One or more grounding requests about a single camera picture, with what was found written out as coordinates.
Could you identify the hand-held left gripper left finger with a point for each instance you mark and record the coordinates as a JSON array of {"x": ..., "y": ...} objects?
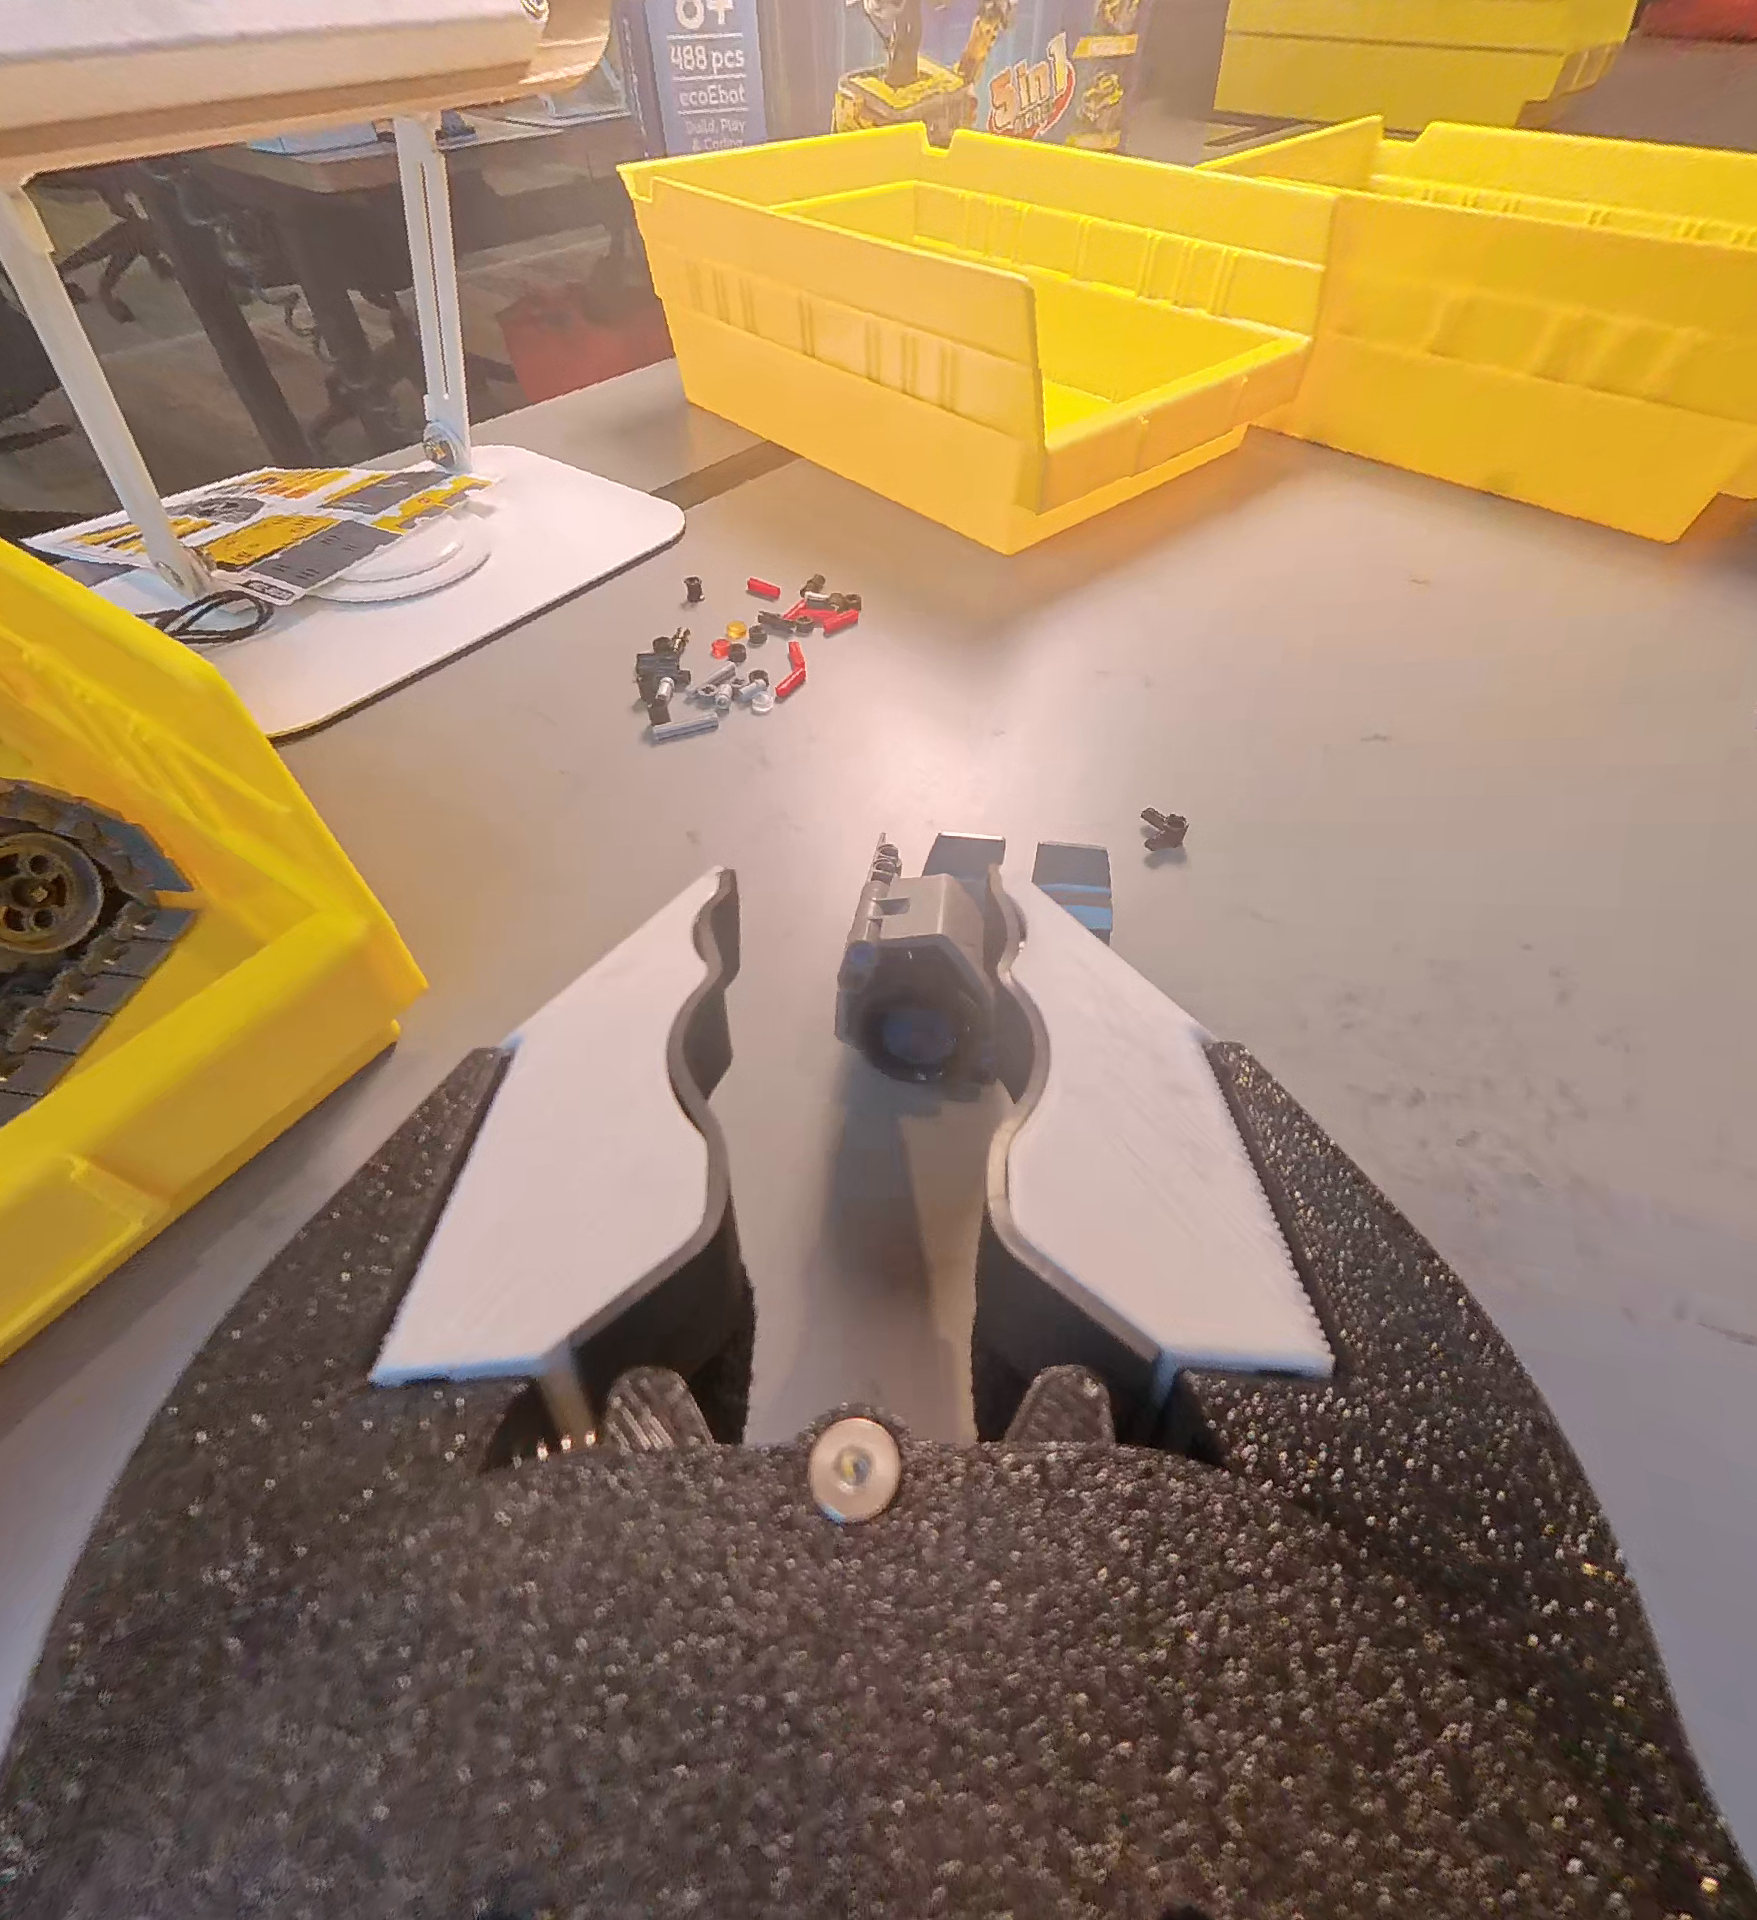
[{"x": 549, "y": 1184}]

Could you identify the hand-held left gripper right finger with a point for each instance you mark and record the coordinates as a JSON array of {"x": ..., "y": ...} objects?
[{"x": 1163, "y": 1201}]

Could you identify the grey toy brick assembly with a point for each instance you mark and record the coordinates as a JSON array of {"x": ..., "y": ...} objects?
[{"x": 923, "y": 930}]

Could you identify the small black axle connector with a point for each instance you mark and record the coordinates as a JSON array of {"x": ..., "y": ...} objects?
[{"x": 1163, "y": 830}]

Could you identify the yellow plastic bin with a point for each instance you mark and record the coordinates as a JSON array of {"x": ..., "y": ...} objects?
[
  {"x": 1537, "y": 436},
  {"x": 847, "y": 406},
  {"x": 1419, "y": 75},
  {"x": 262, "y": 840}
]

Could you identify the grey desk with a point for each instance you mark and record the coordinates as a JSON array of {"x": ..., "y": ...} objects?
[{"x": 1419, "y": 751}]

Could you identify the white desk stand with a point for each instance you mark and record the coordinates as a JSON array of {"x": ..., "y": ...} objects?
[{"x": 549, "y": 541}]

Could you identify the yellow tracked toy vehicle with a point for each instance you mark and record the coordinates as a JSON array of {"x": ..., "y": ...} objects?
[{"x": 22, "y": 901}]

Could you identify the pile of small brick parts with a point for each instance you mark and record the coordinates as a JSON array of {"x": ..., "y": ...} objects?
[{"x": 817, "y": 613}]

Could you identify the yellow grey instruction booklet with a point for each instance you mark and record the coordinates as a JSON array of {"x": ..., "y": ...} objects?
[{"x": 294, "y": 564}]

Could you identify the red container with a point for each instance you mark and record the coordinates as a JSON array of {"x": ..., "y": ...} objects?
[{"x": 577, "y": 354}]

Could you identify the blue-grey toy box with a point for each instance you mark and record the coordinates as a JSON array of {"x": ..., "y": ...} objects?
[{"x": 698, "y": 75}]

